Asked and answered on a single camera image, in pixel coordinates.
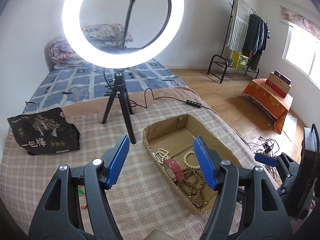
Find green jade red cord pendant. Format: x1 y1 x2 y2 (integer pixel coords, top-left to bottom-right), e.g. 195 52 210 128
78 186 87 210

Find brown wooden bead necklace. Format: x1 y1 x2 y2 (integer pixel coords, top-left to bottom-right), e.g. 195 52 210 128
177 167 206 209

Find yellow bead bracelet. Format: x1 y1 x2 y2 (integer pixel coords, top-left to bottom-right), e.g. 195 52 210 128
183 151 202 170

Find red strap wristwatch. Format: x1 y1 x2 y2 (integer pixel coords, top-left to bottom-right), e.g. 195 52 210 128
163 158 184 183

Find white pearl necklace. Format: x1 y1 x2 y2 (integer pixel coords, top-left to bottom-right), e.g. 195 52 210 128
147 144 171 167

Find orange cloth covered stool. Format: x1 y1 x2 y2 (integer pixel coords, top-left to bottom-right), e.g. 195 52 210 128
242 79 293 134

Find cardboard box tray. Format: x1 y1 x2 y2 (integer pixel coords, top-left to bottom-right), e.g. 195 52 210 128
143 114 241 215

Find black snack bag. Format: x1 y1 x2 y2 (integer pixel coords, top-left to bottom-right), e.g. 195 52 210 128
7 107 80 155

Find red and tan boxes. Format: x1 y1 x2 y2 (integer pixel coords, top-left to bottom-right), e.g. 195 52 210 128
265 70 291 98

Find black tripod stand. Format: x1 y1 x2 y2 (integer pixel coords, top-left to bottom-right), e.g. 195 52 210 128
102 69 136 144

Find blue patterned bed sheet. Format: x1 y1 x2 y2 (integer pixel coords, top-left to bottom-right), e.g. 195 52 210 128
23 59 186 114

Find black clothes rack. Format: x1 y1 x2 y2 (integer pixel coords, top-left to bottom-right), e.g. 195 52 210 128
207 0 270 83

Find yellow box on rack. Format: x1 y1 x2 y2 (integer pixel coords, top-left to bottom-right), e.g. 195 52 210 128
231 51 249 70

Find window with floral valance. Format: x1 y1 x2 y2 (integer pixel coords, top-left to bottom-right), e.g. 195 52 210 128
280 7 319 86

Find striped hanging towel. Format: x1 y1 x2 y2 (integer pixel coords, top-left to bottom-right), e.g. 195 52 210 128
227 0 251 53

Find dark hanging clothes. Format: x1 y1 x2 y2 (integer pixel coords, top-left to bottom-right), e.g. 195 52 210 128
242 14 270 70

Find floral folded quilt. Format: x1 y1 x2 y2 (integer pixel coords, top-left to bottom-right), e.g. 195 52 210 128
49 23 124 70

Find tangled floor cables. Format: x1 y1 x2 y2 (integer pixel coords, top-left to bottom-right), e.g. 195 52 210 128
240 123 283 178

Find black power cable with switch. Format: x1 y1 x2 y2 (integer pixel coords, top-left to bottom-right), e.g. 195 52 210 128
128 87 218 114

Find white ring light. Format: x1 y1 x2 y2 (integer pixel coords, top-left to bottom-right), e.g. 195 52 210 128
62 0 184 69

